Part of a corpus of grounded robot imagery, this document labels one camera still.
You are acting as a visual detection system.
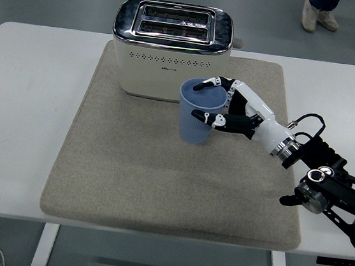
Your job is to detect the person's shoe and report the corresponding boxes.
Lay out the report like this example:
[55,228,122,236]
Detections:
[315,8,341,33]
[300,0,321,34]

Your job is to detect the black table control panel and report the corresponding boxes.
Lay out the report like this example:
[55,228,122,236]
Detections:
[315,255,355,266]

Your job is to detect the blue plastic cup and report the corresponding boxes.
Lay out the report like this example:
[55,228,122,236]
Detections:
[174,75,230,149]

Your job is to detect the person's legs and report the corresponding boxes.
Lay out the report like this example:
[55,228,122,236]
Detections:
[307,0,343,13]

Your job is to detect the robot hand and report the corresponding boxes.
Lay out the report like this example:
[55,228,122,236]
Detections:
[185,73,300,159]

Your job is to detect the cream and chrome toaster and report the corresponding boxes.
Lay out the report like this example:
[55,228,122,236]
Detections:
[105,0,247,110]

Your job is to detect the beige felt mat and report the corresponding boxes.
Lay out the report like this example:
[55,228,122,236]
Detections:
[37,35,321,252]

